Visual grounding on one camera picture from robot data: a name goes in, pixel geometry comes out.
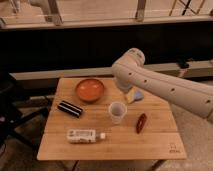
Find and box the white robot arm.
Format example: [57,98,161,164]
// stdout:
[111,48,213,124]

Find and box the black rectangular box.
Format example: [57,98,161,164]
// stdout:
[58,101,83,118]

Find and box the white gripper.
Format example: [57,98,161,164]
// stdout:
[114,77,136,104]

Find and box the black office chair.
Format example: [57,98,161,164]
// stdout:
[0,71,49,150]

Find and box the white plastic bottle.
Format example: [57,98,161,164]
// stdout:
[67,129,106,143]

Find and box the orange ceramic bowl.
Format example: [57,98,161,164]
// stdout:
[75,78,105,103]

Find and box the clear plastic cup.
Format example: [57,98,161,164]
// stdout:
[108,102,127,124]

